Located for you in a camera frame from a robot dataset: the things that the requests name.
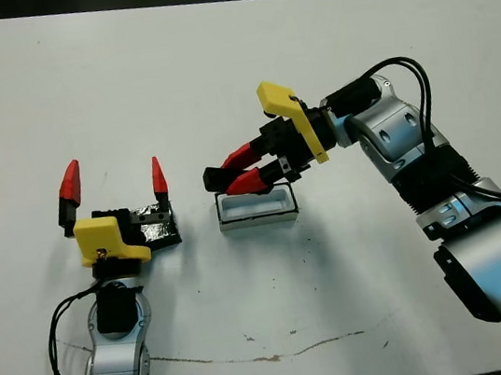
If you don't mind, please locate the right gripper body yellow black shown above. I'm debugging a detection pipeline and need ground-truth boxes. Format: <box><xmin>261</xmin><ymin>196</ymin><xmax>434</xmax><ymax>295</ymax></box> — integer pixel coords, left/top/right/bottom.
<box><xmin>252</xmin><ymin>71</ymin><xmax>350</xmax><ymax>188</ymax></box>

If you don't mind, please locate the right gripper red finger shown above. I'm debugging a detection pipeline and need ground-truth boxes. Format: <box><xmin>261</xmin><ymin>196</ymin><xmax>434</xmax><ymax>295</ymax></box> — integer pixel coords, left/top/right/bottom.
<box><xmin>223</xmin><ymin>160</ymin><xmax>287</xmax><ymax>199</ymax></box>
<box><xmin>217</xmin><ymin>138</ymin><xmax>272</xmax><ymax>174</ymax></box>

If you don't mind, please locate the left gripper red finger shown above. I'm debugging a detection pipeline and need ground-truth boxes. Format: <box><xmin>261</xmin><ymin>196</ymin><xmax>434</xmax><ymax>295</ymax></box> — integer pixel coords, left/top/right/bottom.
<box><xmin>147</xmin><ymin>155</ymin><xmax>174</xmax><ymax>216</ymax></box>
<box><xmin>48</xmin><ymin>160</ymin><xmax>90</xmax><ymax>241</ymax></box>

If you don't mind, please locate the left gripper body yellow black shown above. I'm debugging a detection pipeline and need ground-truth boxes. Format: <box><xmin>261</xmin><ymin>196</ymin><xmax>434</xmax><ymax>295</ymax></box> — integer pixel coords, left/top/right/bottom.
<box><xmin>70</xmin><ymin>200</ymin><xmax>182</xmax><ymax>285</ymax></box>

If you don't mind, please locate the white-lined camera box base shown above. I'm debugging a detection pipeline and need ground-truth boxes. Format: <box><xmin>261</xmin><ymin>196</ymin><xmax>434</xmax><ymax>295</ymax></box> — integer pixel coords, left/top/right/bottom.
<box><xmin>213</xmin><ymin>179</ymin><xmax>303</xmax><ymax>233</ymax></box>

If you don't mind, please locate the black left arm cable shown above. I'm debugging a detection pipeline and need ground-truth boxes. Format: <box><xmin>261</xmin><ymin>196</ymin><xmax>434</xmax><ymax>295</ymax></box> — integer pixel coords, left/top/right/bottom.
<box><xmin>38</xmin><ymin>285</ymin><xmax>119</xmax><ymax>375</ymax></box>

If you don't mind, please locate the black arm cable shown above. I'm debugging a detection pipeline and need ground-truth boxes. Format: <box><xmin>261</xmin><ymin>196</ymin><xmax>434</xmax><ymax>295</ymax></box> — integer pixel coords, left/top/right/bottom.
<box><xmin>363</xmin><ymin>41</ymin><xmax>501</xmax><ymax>257</ymax></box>
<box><xmin>38</xmin><ymin>285</ymin><xmax>119</xmax><ymax>375</ymax></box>

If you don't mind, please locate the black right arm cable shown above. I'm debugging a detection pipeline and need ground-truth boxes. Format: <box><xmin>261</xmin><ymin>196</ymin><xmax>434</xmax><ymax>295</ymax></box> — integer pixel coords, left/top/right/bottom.
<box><xmin>363</xmin><ymin>41</ymin><xmax>501</xmax><ymax>257</ymax></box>

